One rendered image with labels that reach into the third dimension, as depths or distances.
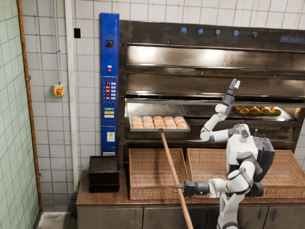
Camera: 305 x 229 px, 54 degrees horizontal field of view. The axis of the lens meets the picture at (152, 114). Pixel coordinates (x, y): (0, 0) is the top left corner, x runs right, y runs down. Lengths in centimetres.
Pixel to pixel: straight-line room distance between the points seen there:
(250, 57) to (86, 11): 155
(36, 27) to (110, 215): 177
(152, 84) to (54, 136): 110
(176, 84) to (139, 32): 60
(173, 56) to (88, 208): 158
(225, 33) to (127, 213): 187
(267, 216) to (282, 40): 169
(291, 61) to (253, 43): 43
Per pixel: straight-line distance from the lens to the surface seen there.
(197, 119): 309
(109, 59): 277
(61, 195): 354
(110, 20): 271
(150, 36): 278
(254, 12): 296
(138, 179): 311
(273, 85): 323
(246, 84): 311
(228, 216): 261
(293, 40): 319
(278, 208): 328
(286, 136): 354
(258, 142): 234
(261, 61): 308
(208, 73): 294
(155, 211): 293
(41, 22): 282
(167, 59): 282
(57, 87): 285
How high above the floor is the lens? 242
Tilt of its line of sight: 24 degrees down
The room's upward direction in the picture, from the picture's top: 4 degrees clockwise
